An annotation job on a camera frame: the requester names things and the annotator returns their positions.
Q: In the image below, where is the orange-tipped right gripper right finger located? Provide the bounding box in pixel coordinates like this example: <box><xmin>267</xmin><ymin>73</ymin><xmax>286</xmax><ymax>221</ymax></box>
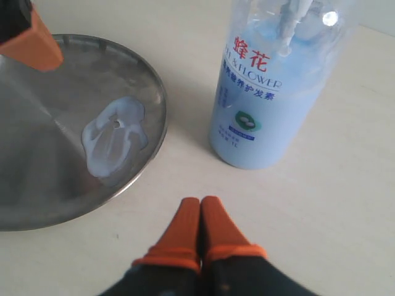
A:
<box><xmin>201</xmin><ymin>196</ymin><xmax>316</xmax><ymax>296</ymax></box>

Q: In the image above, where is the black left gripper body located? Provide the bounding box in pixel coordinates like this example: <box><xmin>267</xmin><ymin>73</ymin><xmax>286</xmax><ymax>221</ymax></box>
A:
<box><xmin>0</xmin><ymin>0</ymin><xmax>33</xmax><ymax>43</ymax></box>

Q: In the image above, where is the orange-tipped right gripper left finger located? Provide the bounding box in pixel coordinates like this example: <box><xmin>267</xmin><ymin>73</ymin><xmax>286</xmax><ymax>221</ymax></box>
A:
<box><xmin>102</xmin><ymin>197</ymin><xmax>201</xmax><ymax>295</ymax></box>

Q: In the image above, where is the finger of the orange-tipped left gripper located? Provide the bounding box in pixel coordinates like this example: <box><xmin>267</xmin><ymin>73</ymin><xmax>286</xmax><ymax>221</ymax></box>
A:
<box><xmin>1</xmin><ymin>4</ymin><xmax>64</xmax><ymax>72</ymax></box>

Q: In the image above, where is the blue soap blob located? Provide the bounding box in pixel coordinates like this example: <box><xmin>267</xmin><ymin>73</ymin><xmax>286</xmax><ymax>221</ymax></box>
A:
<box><xmin>81</xmin><ymin>96</ymin><xmax>148</xmax><ymax>178</ymax></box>

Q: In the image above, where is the blue pump lotion bottle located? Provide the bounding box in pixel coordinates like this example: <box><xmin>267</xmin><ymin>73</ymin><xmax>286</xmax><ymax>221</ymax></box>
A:
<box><xmin>209</xmin><ymin>1</ymin><xmax>357</xmax><ymax>170</ymax></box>

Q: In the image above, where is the round stainless steel plate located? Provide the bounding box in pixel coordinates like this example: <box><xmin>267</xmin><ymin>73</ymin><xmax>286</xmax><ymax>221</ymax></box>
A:
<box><xmin>1</xmin><ymin>34</ymin><xmax>167</xmax><ymax>231</ymax></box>

